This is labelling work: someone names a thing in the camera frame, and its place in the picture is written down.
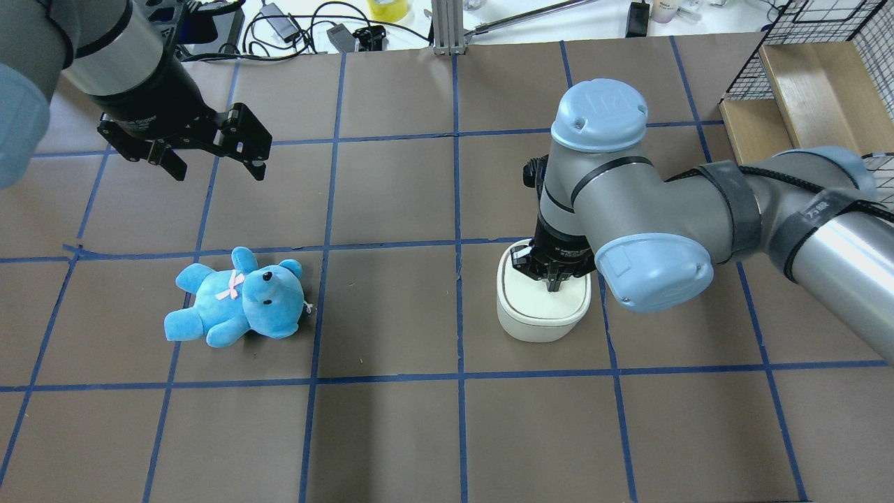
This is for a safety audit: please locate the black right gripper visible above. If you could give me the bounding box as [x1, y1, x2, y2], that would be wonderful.
[510, 215, 596, 293]

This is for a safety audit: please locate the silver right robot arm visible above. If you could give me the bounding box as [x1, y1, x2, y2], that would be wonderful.
[496, 78, 893, 362]

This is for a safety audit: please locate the cream white trash can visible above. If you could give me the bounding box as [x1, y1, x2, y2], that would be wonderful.
[496, 240, 593, 343]

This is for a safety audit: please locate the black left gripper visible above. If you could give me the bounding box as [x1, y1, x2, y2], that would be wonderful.
[92, 50, 272, 182]

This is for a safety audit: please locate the long metal rod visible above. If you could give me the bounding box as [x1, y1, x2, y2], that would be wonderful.
[464, 1, 595, 41]

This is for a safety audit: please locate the blue teddy bear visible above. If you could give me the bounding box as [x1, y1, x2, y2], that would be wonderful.
[163, 247, 314, 348]

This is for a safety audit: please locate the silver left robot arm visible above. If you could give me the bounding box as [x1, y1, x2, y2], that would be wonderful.
[1, 1, 272, 188]

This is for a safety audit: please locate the aluminium frame post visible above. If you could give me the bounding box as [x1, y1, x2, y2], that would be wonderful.
[431, 0, 467, 55]

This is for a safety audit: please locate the black power adapter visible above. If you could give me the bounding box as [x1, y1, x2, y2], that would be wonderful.
[625, 1, 650, 38]

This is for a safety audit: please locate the yellow tape roll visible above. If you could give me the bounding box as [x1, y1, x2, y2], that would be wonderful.
[367, 0, 409, 23]

